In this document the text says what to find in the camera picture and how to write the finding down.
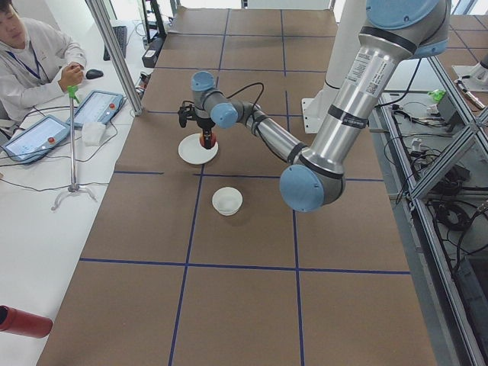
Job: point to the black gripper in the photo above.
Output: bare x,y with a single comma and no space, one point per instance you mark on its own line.
205,123

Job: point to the red yellow apple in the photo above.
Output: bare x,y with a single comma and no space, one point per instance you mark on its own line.
213,140

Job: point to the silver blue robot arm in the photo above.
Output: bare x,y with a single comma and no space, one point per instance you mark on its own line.
392,32

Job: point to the white round plate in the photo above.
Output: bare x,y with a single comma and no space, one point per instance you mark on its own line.
192,152

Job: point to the white plastic bowl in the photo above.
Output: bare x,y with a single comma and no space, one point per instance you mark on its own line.
227,201

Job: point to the person's right hand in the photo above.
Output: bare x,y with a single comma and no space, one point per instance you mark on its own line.
71,75

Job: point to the far teach pendant tablet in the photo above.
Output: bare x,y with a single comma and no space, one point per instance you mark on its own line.
97,106

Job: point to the teach pendant tablet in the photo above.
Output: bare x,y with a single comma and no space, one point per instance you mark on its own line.
36,141
97,106

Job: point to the white tissue pack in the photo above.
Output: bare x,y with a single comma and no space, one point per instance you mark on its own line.
92,133

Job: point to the brown paper table cover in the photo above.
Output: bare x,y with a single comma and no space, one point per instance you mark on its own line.
164,279

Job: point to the black computer mouse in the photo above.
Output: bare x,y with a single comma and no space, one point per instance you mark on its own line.
94,74

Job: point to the metal stand with green clip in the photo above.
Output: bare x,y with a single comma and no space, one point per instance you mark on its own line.
74,188

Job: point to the near teach pendant tablet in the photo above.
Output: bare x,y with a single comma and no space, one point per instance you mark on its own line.
36,141

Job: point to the person in white hoodie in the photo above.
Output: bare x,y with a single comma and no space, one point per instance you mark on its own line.
33,55

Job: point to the grey box with green part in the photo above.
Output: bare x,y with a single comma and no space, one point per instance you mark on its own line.
443,107

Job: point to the red cylinder bottle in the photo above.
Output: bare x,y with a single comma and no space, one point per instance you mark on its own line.
22,323

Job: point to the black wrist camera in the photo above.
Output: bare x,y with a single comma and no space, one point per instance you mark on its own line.
186,113

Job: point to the grey aluminium frame post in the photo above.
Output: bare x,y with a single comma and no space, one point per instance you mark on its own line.
102,20

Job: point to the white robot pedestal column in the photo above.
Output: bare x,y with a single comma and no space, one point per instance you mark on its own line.
345,48

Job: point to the aluminium side frame rail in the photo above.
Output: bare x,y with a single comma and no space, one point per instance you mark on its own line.
438,174

